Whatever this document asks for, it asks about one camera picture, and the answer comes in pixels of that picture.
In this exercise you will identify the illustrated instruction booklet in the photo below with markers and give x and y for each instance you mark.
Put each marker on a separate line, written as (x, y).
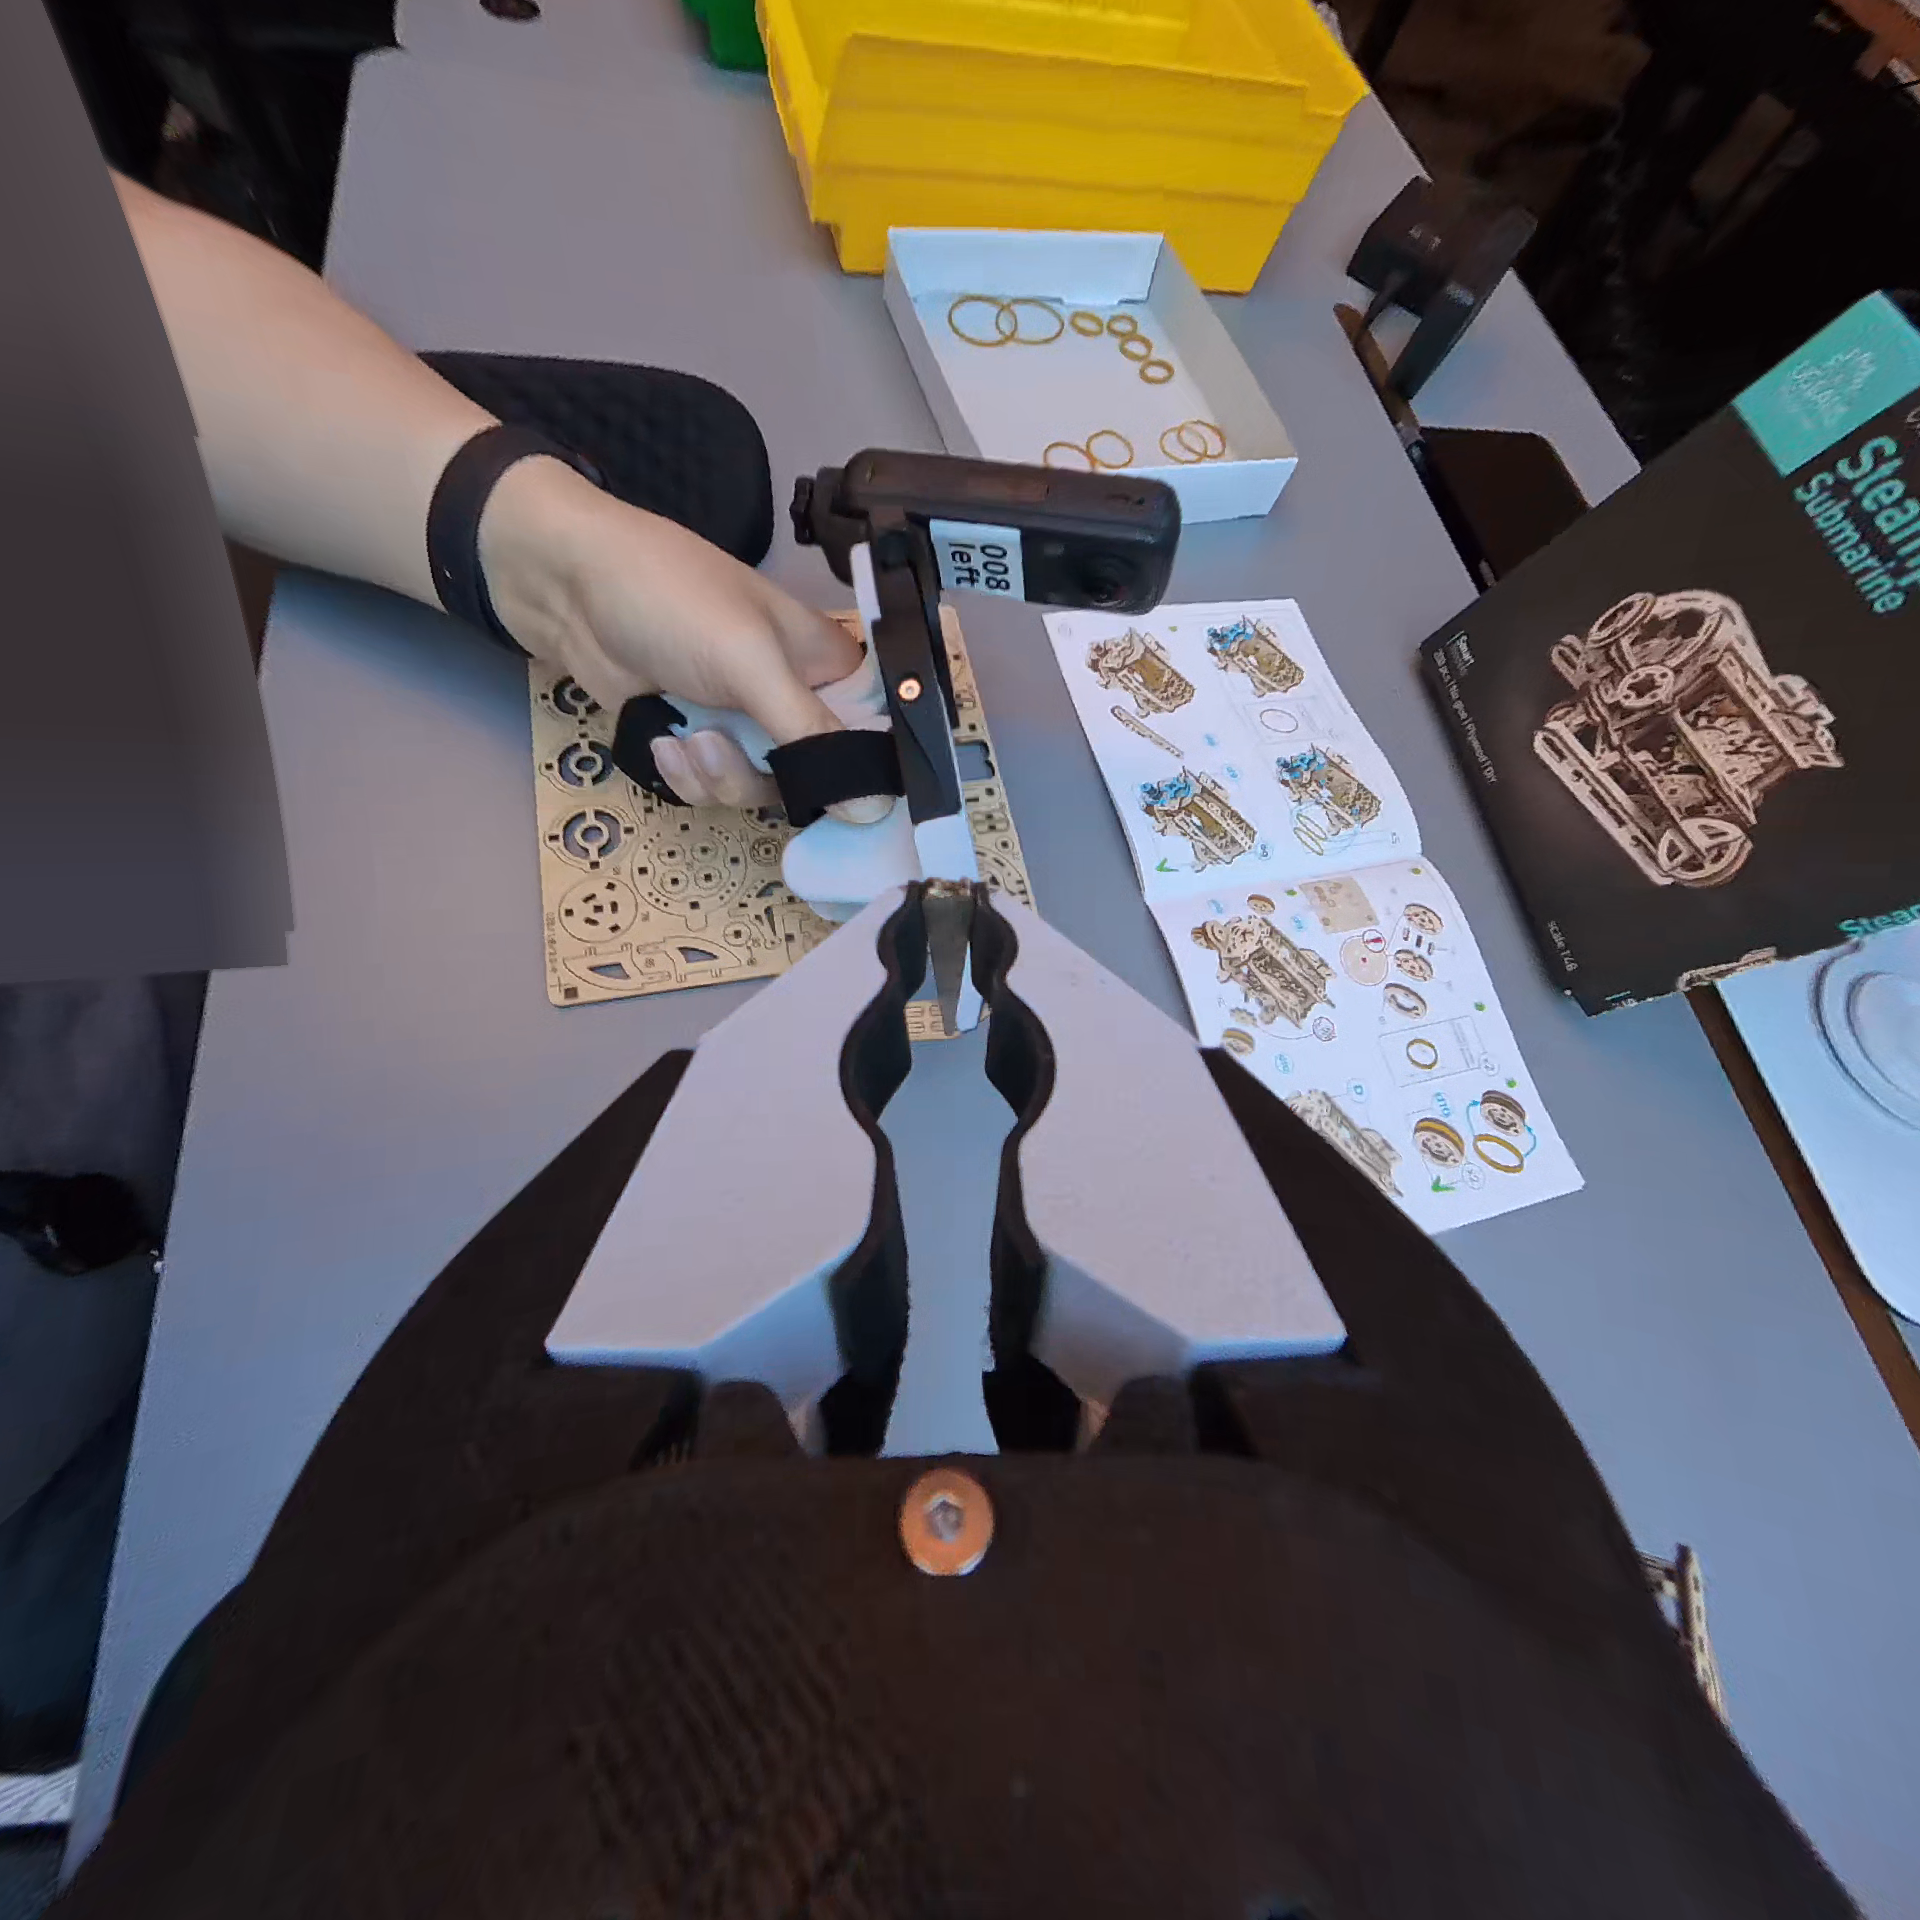
(1272, 844)

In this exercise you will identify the small wooden part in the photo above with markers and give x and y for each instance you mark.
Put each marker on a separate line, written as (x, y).
(946, 943)

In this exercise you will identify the green plastic bin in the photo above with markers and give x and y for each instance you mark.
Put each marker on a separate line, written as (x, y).
(727, 29)

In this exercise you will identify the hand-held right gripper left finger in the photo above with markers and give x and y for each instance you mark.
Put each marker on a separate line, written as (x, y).
(718, 1202)

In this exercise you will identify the laser-cut wooden parts sheet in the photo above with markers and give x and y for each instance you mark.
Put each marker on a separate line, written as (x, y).
(630, 902)

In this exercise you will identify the black desk clamp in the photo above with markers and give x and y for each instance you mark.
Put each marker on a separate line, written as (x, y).
(1448, 270)

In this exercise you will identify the group of gold rubber bands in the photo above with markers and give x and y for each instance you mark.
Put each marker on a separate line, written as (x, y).
(1153, 361)

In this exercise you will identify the person's left forearm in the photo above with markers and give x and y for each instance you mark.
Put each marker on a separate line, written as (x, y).
(298, 372)

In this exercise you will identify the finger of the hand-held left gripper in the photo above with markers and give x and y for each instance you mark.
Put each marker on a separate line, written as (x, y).
(945, 853)

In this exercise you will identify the assembled wooden model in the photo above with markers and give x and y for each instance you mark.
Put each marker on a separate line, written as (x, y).
(1686, 1617)

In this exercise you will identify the black wristband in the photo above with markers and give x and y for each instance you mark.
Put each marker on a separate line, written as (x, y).
(466, 527)

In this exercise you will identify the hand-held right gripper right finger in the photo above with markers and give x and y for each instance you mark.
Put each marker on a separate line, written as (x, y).
(1169, 1202)

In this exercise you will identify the white cardboard tray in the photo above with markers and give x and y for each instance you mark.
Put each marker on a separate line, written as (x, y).
(1079, 395)

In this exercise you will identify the black model kit box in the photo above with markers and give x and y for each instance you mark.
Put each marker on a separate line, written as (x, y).
(1651, 717)

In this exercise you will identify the black quilted pad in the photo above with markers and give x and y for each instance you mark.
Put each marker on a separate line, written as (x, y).
(630, 435)

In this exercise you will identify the person's left hand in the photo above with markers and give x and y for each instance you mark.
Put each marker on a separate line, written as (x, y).
(646, 598)

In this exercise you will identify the dark brown flat board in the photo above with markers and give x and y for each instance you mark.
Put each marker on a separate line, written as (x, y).
(1506, 493)

